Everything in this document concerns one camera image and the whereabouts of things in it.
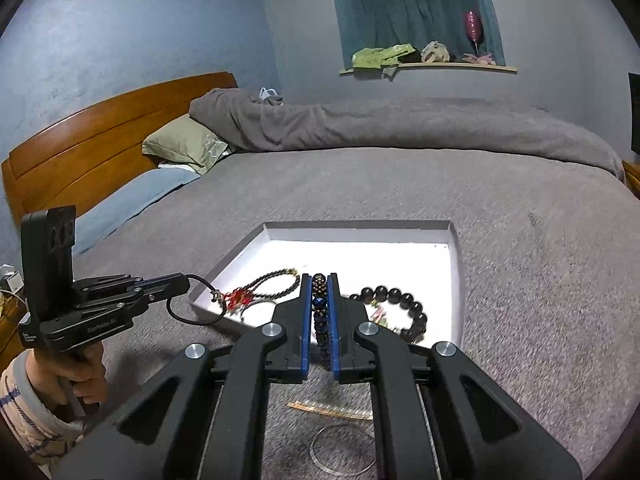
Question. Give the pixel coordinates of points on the grey shallow cardboard box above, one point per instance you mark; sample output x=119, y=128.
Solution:
x=350, y=260

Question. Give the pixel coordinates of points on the white plastic bag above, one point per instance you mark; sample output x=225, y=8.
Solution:
x=270, y=96

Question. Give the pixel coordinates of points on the teal curtain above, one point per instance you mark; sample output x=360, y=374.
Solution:
x=410, y=5

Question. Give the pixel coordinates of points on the silver bangle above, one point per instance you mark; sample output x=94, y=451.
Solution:
x=312, y=451

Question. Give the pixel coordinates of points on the windowsill ledge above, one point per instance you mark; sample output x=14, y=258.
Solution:
x=450, y=67

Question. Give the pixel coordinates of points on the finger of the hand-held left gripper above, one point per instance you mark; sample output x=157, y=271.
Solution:
x=165, y=280
x=165, y=292

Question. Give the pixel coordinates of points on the blue pillow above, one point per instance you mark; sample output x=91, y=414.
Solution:
x=130, y=195

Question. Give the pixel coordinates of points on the person's left hand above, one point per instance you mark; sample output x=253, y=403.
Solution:
x=85, y=375

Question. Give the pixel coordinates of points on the small grey cloth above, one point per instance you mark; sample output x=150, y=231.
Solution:
x=390, y=71

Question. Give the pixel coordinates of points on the person's left forearm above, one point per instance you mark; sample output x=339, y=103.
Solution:
x=30, y=410

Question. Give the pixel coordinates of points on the green pillow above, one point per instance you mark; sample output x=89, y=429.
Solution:
x=185, y=142

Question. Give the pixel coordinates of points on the green cloth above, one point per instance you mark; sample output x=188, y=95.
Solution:
x=375, y=56

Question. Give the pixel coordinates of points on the beige cloth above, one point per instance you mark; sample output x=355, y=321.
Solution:
x=435, y=52

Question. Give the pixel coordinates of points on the small white charger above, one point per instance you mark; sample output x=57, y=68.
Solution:
x=12, y=280

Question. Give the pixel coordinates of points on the wooden headboard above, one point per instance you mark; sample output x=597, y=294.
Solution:
x=100, y=130

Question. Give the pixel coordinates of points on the black television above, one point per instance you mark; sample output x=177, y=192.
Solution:
x=635, y=110

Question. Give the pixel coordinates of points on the wooden nightstand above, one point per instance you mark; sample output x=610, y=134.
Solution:
x=10, y=335

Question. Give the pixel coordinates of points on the pink balloon on stick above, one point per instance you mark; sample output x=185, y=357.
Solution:
x=472, y=22

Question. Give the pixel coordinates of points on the grey bed blanket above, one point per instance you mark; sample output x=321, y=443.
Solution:
x=525, y=285

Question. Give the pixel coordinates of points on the rolled grey duvet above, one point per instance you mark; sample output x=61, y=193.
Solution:
x=400, y=125

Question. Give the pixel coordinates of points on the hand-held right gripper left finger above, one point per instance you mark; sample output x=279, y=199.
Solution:
x=303, y=335

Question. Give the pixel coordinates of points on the wooden television stand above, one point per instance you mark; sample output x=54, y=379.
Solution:
x=634, y=175

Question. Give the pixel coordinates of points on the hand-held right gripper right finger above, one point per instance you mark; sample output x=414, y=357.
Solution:
x=336, y=335

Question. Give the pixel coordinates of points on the pink cloth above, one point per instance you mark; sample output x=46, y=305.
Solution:
x=480, y=59

